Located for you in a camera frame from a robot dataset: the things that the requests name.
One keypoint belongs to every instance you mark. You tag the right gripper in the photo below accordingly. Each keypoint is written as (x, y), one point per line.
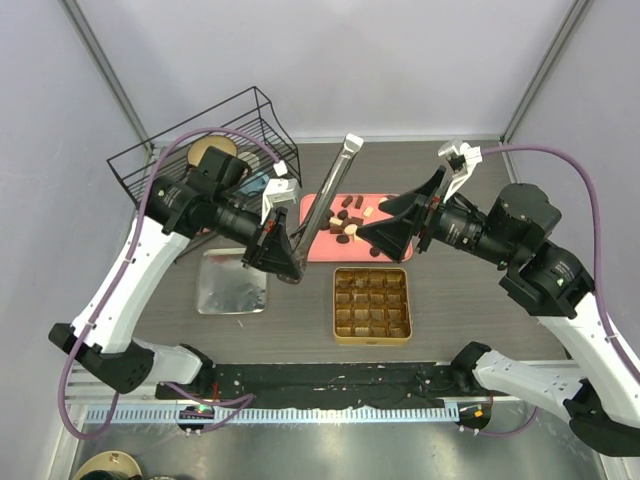
(391, 236)

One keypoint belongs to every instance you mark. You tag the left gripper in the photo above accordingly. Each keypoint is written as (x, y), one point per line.
(272, 250)

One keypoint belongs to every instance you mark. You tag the metal tongs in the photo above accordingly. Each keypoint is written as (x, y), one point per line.
(316, 215)

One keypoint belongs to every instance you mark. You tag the gold chocolate box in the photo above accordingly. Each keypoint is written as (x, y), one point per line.
(371, 307)

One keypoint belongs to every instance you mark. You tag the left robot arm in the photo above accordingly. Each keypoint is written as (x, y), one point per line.
(101, 337)

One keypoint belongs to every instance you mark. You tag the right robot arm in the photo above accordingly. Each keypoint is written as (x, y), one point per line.
(601, 406)

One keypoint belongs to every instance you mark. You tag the silver box lid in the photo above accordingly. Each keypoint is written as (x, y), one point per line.
(226, 287)

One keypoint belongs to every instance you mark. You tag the blue cup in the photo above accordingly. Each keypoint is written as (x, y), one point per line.
(254, 186)

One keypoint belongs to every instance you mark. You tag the gold bowl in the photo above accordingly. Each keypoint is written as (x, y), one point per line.
(199, 147)

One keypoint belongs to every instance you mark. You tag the round object bottom left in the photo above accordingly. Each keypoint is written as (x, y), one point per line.
(110, 464)

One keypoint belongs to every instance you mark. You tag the black wire rack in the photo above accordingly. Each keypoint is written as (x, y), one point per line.
(251, 131)

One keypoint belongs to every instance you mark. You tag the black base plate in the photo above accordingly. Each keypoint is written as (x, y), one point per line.
(335, 386)

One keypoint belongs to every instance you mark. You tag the white cable duct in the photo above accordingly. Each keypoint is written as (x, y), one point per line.
(191, 414)

